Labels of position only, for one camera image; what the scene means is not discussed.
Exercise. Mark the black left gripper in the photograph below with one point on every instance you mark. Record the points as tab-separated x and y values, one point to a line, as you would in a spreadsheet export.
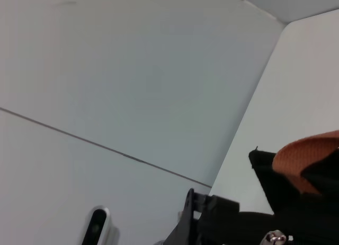
185	234

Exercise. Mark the silver zipper pull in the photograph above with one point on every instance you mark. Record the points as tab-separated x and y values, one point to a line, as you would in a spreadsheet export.
274	238

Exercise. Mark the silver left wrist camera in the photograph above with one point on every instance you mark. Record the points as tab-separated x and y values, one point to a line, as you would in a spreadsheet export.
99	226

